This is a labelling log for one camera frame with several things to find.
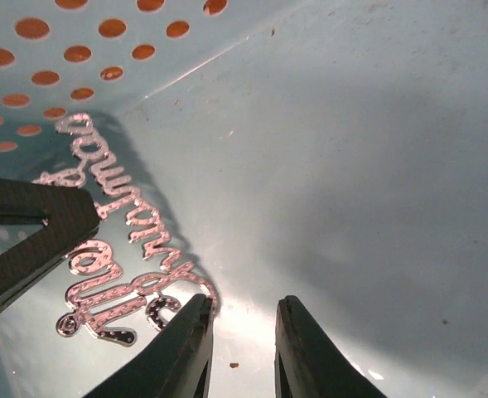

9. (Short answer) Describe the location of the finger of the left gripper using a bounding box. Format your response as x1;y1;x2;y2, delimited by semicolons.
0;178;99;313

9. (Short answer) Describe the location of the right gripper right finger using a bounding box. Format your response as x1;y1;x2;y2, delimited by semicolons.
274;295;384;397

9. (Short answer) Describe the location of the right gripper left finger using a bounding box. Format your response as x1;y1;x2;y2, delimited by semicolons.
86;294;214;398

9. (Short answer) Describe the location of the silver script word ornament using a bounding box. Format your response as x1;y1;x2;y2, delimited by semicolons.
37;113;220;347

